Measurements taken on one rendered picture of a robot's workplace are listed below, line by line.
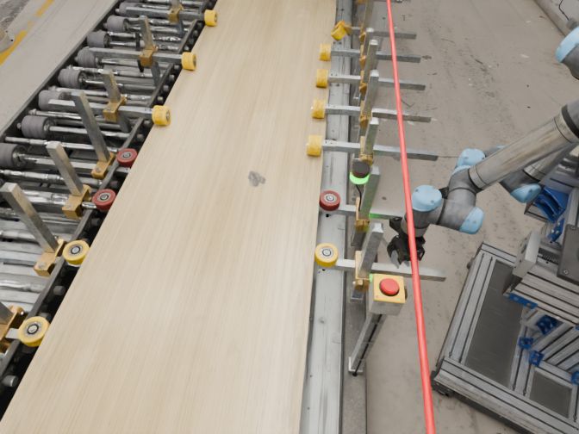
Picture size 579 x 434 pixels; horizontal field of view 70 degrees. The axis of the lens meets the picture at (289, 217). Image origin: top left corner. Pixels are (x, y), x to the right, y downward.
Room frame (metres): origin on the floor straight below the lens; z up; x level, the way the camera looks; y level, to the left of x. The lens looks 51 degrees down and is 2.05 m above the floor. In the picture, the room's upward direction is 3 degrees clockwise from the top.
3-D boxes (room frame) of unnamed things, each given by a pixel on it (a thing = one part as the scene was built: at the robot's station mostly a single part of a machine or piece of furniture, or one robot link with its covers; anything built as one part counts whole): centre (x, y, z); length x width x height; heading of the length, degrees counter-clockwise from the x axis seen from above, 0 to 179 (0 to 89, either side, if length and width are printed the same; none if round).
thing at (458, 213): (0.75, -0.47, 1.19); 0.11 x 0.11 x 0.08; 71
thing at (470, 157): (1.01, -0.59, 1.12); 0.09 x 0.08 x 0.11; 115
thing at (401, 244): (0.75, -0.37, 1.04); 0.09 x 0.08 x 0.12; 16
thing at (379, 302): (0.48, -0.24, 1.18); 0.07 x 0.07 x 0.08; 86
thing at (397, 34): (2.27, -0.48, 0.95); 0.37 x 0.03 x 0.03; 86
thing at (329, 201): (1.04, -0.15, 0.85); 0.08 x 0.08 x 0.11
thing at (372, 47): (1.74, -0.33, 0.93); 0.04 x 0.04 x 0.48; 86
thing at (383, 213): (1.03, -0.34, 0.84); 0.43 x 0.03 x 0.04; 86
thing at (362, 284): (0.77, -0.26, 0.84); 0.14 x 0.06 x 0.05; 176
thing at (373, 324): (0.48, -0.24, 0.93); 0.05 x 0.05 x 0.45; 86
